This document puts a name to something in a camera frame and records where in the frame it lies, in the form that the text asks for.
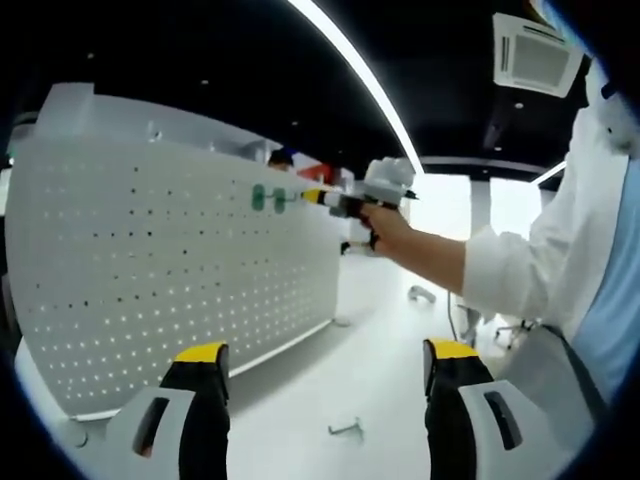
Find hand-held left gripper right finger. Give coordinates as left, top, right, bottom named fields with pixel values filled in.
left=422, top=338, right=557, bottom=480

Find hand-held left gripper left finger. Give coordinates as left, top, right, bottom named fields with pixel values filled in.
left=94, top=340, right=232, bottom=480

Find green hook assembly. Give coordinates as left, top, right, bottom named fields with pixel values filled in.
left=250, top=183, right=275, bottom=213
left=272, top=187, right=307, bottom=216

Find grey metal hook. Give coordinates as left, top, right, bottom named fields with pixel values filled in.
left=327, top=416, right=365, bottom=440

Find white perforated mounting plate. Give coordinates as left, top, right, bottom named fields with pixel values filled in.
left=3, top=134, right=351, bottom=449

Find person's right hand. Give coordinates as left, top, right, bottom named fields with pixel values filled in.
left=360, top=201, right=417, bottom=254

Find red panel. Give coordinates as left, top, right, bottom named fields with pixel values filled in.
left=298, top=162, right=335, bottom=180

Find person's grey garment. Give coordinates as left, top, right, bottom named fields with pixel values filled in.
left=499, top=324, right=609, bottom=454

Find grey office chair base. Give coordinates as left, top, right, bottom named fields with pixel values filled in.
left=493, top=318, right=536, bottom=350

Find long white ceiling light strip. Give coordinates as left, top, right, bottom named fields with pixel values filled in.
left=288, top=0, right=426, bottom=171

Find short white ceiling light strip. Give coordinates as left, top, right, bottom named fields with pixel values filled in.
left=535, top=160, right=570, bottom=187

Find person's light blue shirt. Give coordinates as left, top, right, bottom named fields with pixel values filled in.
left=572, top=164, right=640, bottom=406

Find white ceiling air vent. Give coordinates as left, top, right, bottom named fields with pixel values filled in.
left=492, top=12, right=585, bottom=100

